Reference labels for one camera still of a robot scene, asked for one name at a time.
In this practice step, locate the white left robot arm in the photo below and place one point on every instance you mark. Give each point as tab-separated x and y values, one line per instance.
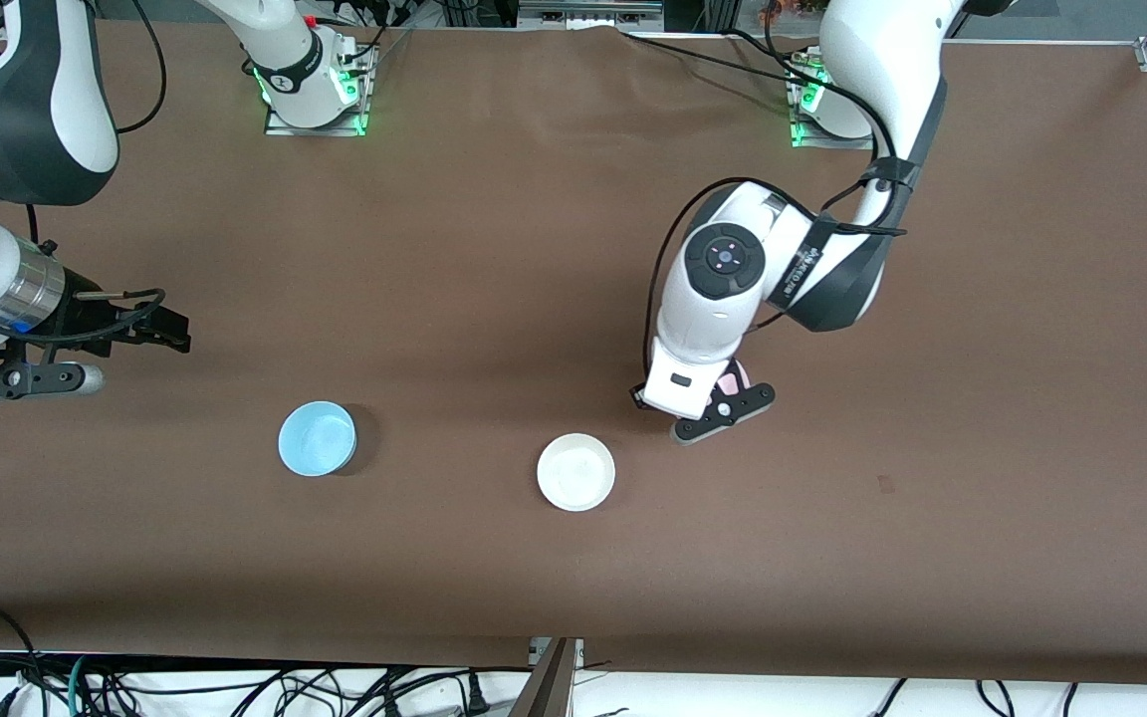
713	319

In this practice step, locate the silver metal rail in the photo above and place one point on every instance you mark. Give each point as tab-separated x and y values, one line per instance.
588	12

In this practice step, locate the orange colourful object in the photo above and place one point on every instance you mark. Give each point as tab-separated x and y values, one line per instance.
783	10

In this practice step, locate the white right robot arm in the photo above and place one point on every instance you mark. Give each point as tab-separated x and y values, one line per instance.
36	100

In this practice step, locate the white bowl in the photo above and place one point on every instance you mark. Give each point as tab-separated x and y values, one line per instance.
575	472

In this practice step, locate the grey metal post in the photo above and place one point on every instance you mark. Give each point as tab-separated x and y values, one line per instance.
546	687

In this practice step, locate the pink bowl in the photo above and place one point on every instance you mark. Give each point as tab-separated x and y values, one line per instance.
733	378

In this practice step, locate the black power plug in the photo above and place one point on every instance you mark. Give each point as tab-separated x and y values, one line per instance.
477	697

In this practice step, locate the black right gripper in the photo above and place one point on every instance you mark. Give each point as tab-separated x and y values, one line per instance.
86	318

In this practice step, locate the light blue bowl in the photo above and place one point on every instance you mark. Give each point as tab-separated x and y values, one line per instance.
315	438

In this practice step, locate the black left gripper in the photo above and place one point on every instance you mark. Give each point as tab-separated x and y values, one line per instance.
637	402

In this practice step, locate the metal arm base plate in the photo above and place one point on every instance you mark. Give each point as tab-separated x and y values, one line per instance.
812	142
315	130

